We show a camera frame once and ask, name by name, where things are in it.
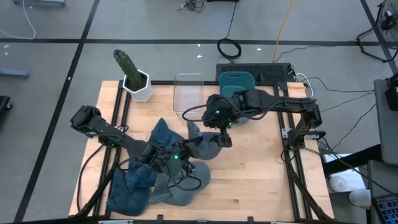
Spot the grey furniture base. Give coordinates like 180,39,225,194
12,0,67,7

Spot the black device on desk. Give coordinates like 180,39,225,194
384,73,398,111

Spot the clear plastic bin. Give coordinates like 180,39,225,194
172,73,205,113

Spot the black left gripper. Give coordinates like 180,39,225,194
161,139,200,175

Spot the teal plastic bin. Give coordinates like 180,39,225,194
218,71,256,126

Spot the yellow cable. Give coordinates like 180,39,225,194
272,0,295,63

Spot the coiled black cable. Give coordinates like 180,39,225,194
216,0,243,60

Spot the black standing fan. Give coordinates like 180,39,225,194
356,0,398,63

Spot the white paper roll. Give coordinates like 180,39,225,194
328,175,349,192
348,189,373,208

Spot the black keypad with blue keys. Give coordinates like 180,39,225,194
371,194,398,224

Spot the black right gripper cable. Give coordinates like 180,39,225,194
182,104,280,123

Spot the black keyboard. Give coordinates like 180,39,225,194
215,63,296,84

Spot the tangled black cable bundle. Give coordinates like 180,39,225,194
177,0,206,13

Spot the white cable loop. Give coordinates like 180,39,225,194
295,73,315,100

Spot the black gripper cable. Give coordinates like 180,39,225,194
118,155,203,192
182,104,280,123

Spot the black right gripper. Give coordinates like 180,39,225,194
201,93,242,149

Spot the white floor cable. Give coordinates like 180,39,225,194
0,0,37,40

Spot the black floor object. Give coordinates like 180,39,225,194
0,95,13,119

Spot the black left arm base cable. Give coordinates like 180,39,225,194
76,143,105,214

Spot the thin black floor cable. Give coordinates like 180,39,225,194
331,104,377,150
310,76,377,94

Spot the grey desk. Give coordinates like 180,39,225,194
374,78,398,166

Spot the grey furniture foot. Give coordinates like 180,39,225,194
0,68,30,80

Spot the black desk crossbar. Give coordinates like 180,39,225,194
323,143,383,175

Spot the grey denim cap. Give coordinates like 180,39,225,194
148,160,212,207
185,120,223,161

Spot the green cactus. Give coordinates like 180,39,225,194
112,49,144,90

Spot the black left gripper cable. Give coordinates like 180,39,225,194
118,155,203,192

